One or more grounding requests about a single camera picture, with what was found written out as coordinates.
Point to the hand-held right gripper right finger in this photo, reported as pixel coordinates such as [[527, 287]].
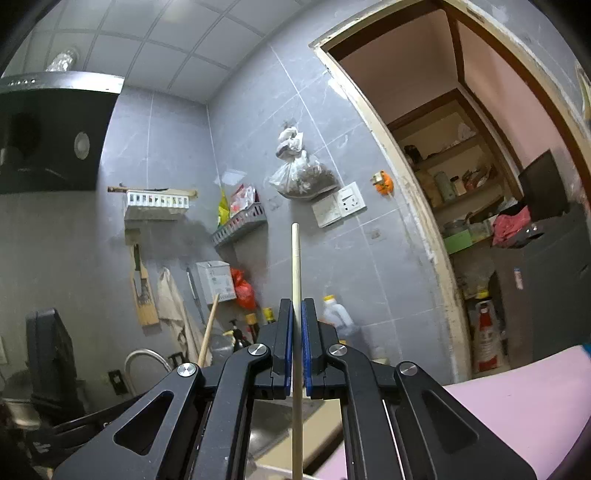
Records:
[[305, 355]]

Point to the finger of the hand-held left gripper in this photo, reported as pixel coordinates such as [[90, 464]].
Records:
[[92, 417]]

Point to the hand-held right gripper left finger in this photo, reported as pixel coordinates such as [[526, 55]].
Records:
[[289, 350]]

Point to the dark sauce bottle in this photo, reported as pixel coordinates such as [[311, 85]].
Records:
[[269, 316]]

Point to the large soy sauce bottle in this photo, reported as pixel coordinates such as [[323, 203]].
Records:
[[251, 323]]

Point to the dark pump bottle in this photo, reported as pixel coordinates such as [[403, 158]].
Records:
[[238, 341]]

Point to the red plastic bag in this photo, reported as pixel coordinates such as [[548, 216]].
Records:
[[244, 290]]

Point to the steel faucet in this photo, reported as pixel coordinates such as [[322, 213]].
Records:
[[143, 355]]

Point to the wooden knife holder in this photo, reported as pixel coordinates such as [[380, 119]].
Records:
[[143, 295]]

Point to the beige towel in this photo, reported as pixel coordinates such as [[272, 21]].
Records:
[[178, 309]]

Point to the yellow green snack packet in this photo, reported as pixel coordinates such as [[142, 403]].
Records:
[[223, 210]]

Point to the red white snack packet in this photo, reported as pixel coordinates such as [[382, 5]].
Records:
[[242, 198]]

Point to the hanging plastic bag dried goods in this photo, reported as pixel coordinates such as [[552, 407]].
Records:
[[300, 175]]

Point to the red white sack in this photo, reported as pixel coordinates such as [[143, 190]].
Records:
[[485, 337]]

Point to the orange plug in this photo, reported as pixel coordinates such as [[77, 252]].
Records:
[[384, 182]]

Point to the green box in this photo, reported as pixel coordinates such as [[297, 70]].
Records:
[[459, 242]]

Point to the metal pot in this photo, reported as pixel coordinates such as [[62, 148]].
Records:
[[455, 227]]

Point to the green jar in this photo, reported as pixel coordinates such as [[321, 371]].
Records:
[[443, 184]]

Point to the black range hood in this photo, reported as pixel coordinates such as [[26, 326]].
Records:
[[51, 138]]

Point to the red cloth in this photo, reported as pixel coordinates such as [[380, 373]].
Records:
[[510, 226]]

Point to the grey cabinet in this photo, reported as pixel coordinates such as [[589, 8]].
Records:
[[545, 295]]

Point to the wooden shelf unit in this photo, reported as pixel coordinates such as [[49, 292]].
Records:
[[461, 152]]

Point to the black monitor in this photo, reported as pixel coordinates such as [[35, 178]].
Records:
[[542, 184]]

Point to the white wall box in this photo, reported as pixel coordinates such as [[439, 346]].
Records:
[[214, 281]]

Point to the grey wall rack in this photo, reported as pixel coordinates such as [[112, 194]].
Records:
[[240, 226]]

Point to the white wall socket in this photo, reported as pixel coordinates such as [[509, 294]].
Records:
[[339, 205]]

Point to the door frame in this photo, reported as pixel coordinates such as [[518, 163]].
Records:
[[443, 258]]

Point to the white basket wall shelf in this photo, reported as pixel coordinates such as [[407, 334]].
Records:
[[157, 201]]

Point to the foil exhaust duct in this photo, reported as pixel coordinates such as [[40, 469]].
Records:
[[62, 60]]

